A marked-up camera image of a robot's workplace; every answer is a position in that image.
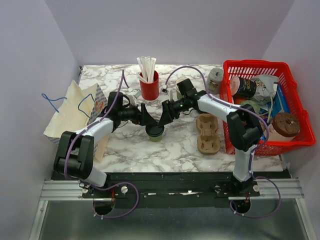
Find crumpled silver snack bag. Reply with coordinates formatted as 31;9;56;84
251;74;280;106

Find red plastic basket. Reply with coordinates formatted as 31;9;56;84
219;59;316;156

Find black plastic cup lid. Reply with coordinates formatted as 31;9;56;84
145;125;165;138

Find grey marbled block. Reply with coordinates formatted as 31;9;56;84
207;68;224;95

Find green round sponge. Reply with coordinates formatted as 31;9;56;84
240;100;261;114

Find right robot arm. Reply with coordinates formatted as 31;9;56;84
158;78;264;196

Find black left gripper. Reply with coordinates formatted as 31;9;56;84
118;101;157;126

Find aluminium frame rail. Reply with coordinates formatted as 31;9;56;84
40;178;304;202

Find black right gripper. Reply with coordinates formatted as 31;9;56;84
157;97;188;127

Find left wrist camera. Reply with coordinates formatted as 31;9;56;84
127;87;141;106

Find brown pulp cup carrier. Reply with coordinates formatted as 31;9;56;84
196;113;221;155

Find checkered paper takeout bag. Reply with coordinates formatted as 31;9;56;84
41;79;111;164

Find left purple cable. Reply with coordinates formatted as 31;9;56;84
63;69;141;220

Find red plastic straw holder cup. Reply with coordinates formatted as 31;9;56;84
139;70;160;101

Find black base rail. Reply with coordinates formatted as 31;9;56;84
81;171;261;209

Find brown round cake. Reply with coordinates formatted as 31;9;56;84
272;112;301;138

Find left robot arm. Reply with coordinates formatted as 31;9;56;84
53;91;157;198

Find dark printed cup in basket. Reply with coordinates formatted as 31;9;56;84
229;76;257;99

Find blue package in basket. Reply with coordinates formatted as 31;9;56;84
270;83;291;118

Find white wrapped straws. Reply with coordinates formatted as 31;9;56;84
137;56;157;84

